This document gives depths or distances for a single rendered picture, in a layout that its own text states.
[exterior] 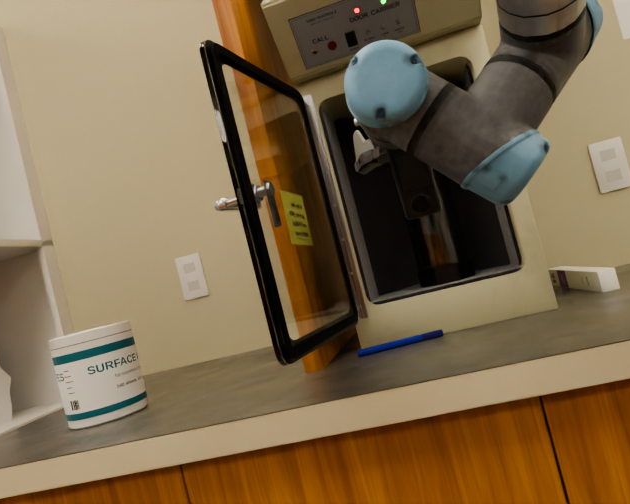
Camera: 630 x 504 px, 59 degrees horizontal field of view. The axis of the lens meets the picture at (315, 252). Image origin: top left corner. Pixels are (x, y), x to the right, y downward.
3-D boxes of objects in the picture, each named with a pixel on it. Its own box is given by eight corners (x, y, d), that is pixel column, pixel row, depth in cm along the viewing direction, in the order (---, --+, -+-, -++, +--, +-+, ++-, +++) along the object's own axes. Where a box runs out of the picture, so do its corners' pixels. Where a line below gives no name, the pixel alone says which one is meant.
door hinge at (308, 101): (354, 320, 94) (297, 98, 95) (368, 317, 93) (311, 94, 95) (352, 321, 92) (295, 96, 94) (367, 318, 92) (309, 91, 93)
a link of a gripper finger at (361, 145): (352, 139, 85) (380, 118, 76) (362, 177, 85) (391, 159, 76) (334, 142, 84) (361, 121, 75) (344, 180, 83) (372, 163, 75)
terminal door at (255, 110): (360, 322, 92) (300, 91, 93) (284, 368, 63) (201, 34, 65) (355, 323, 92) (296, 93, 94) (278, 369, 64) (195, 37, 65)
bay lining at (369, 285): (381, 291, 117) (339, 131, 119) (505, 261, 112) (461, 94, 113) (368, 303, 93) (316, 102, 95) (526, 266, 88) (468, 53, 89)
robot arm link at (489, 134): (585, 97, 49) (477, 37, 51) (521, 196, 47) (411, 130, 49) (551, 137, 57) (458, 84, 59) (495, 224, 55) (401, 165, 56)
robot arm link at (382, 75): (402, 142, 48) (321, 93, 50) (407, 161, 59) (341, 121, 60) (453, 63, 47) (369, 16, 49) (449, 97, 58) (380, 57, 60)
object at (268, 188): (284, 225, 68) (273, 180, 69) (277, 225, 66) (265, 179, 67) (270, 229, 69) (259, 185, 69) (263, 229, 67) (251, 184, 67)
